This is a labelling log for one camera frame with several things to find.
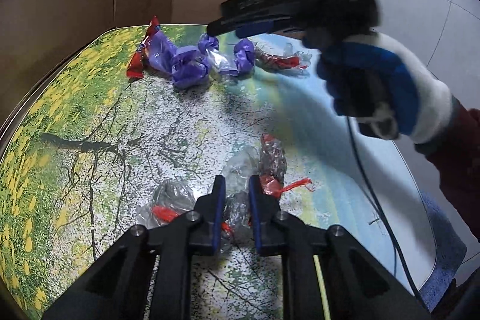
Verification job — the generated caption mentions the black cable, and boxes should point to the black cable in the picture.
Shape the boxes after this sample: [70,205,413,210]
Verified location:
[344,114,432,313]

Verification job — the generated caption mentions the red snack wrapper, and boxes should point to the red snack wrapper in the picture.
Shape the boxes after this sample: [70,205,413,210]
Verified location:
[126,15,160,79]

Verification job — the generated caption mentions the purple wrapper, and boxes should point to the purple wrapper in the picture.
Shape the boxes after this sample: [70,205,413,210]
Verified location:
[145,30,210,89]
[198,33,239,76]
[233,38,256,76]

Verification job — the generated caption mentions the right blue white gloved hand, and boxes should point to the right blue white gloved hand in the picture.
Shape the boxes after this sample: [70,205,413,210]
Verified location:
[317,32,456,144]

